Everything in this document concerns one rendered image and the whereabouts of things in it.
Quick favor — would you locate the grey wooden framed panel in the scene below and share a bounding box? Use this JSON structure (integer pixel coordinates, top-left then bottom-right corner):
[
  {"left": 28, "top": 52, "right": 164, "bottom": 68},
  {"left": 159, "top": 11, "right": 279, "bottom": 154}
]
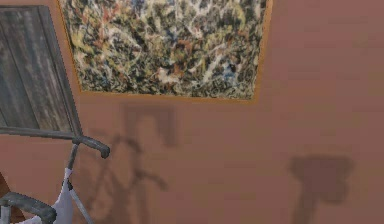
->
[{"left": 0, "top": 4, "right": 84, "bottom": 140}]

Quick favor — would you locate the speckled painting with orange frame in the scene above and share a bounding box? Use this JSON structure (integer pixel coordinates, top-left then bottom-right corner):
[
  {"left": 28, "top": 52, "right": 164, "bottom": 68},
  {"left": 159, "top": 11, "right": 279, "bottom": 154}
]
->
[{"left": 55, "top": 0, "right": 274, "bottom": 105}]

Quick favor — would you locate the white bicycle with grey handlebars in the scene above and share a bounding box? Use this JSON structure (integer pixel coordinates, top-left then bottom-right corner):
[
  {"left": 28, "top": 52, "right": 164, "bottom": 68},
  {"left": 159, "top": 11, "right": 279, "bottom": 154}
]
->
[{"left": 0, "top": 134, "right": 111, "bottom": 224}]

